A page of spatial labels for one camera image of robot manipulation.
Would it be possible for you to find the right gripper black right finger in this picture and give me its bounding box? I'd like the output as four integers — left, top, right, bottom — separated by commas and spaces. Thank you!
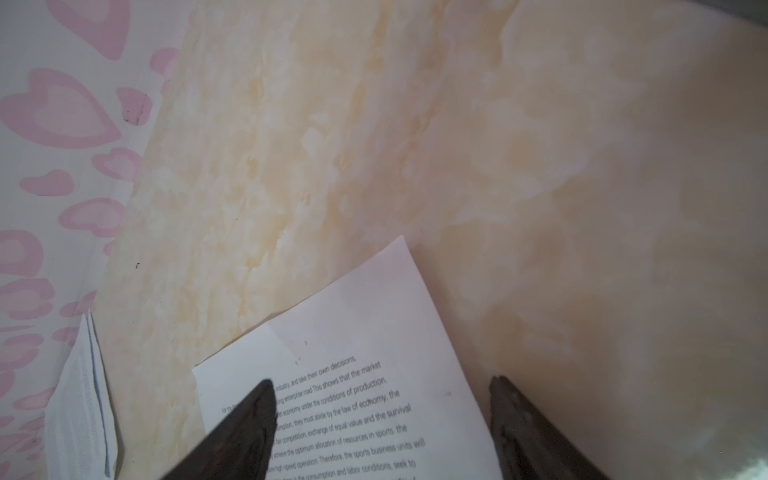
489, 376, 608, 480

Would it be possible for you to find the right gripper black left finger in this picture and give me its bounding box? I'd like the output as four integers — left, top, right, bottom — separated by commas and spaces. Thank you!
163, 379, 277, 480

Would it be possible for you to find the text sheet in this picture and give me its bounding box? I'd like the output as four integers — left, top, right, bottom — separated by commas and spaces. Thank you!
193, 238, 501, 479
44, 312, 119, 479

